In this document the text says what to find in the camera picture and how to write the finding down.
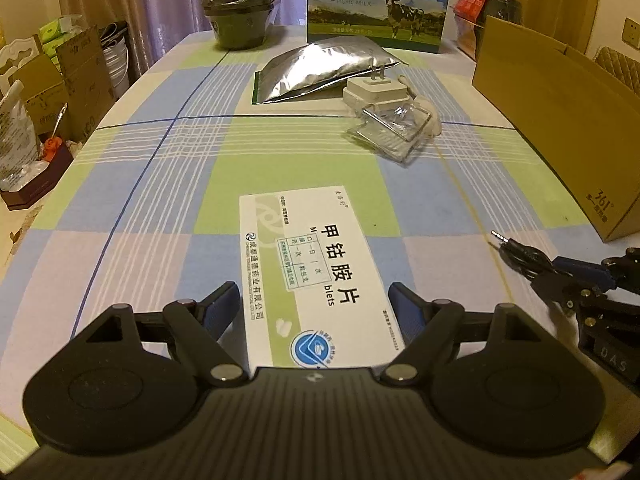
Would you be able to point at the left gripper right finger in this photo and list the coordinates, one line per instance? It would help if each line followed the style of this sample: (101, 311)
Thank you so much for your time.
(429, 329)

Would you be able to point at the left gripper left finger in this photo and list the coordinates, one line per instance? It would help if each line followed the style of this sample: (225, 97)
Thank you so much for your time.
(195, 328)

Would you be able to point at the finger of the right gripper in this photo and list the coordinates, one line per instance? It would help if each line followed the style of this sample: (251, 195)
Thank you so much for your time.
(593, 273)

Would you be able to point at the white medicine box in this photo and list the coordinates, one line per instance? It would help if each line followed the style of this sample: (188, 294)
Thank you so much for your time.
(312, 294)

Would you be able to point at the clear plastic blister pack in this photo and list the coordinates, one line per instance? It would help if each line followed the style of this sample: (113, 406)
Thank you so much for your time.
(397, 132)

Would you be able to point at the white power adapter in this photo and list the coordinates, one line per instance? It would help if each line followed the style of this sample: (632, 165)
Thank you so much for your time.
(374, 90)

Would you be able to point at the silver foil pouch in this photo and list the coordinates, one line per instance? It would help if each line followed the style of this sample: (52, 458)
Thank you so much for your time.
(318, 66)

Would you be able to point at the brown cardboard box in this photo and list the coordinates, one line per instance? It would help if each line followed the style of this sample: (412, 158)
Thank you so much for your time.
(581, 120)

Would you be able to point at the quilted brown chair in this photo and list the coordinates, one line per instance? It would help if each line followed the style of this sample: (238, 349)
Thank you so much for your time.
(622, 67)

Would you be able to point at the white plastic bag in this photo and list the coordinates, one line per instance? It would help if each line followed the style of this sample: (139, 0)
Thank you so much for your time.
(19, 142)

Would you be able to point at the red packaged box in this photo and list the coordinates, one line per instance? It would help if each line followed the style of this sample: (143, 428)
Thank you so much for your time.
(469, 10)

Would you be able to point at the blue milk carton box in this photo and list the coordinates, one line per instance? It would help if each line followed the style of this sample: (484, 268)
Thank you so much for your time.
(399, 24)

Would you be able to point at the dark wrapped bowl container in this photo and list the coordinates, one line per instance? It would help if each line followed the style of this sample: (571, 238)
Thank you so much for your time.
(239, 24)

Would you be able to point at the orange handled screwdriver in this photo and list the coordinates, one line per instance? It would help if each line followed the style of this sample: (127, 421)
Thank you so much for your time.
(54, 141)

